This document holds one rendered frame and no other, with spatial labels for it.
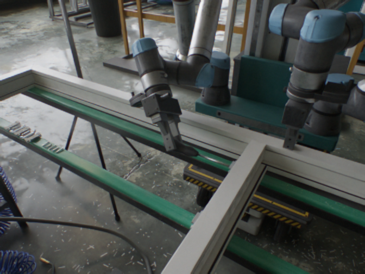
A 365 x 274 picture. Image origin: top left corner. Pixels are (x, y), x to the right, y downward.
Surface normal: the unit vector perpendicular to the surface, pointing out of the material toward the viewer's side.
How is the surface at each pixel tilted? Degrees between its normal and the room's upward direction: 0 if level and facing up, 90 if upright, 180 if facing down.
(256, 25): 90
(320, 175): 90
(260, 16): 90
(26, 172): 0
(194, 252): 0
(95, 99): 90
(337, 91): 0
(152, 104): 58
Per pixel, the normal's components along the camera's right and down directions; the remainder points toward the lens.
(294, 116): -0.52, 0.51
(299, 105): 0.00, -0.81
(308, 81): -0.33, 0.55
